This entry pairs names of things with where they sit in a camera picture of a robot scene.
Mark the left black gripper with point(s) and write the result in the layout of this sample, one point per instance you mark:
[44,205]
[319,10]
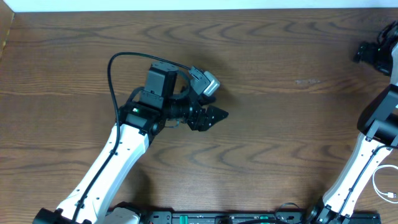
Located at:
[205,121]

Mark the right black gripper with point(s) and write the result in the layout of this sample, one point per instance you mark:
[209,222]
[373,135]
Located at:
[369,50]

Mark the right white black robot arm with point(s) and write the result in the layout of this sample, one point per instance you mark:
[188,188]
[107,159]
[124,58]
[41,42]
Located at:
[377,137]

